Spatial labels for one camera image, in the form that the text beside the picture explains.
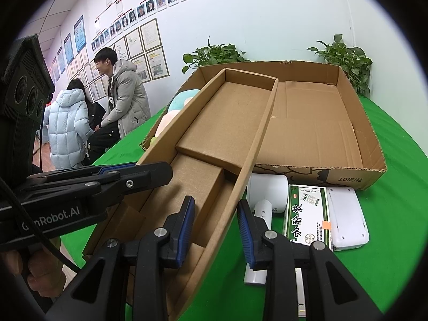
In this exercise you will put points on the narrow cardboard tray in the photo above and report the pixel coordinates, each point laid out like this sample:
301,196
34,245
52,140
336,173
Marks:
227,117

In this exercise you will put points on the pink and teal plush toy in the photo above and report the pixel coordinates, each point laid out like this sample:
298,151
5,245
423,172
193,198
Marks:
174,113

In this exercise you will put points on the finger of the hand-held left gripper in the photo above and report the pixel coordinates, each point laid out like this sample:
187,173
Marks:
108,170
143,175

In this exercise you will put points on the white hair dryer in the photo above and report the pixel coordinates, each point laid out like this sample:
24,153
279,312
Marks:
267,190

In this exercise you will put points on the person's left hand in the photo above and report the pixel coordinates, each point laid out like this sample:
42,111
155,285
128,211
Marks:
43,274

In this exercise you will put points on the group of framed wall certificates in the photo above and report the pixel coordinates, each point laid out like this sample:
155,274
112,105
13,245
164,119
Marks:
157,63

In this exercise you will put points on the white plastic device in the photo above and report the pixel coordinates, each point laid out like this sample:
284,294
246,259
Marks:
347,217

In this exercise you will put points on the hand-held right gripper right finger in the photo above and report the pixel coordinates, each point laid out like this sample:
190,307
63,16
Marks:
245,237

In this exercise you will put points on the green and white carton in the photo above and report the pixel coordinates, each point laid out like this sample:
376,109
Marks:
307,210

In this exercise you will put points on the potted green plant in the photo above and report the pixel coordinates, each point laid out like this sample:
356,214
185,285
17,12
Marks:
214,55
347,60

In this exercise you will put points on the white wall conduit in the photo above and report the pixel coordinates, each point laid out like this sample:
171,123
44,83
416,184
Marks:
348,16

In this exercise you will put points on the blue wall poster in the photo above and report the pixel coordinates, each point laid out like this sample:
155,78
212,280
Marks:
68,48
79,33
59,59

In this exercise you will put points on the large cardboard box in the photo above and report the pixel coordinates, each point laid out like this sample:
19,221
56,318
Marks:
317,123

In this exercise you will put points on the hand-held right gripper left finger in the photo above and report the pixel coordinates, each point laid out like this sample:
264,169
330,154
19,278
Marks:
187,234

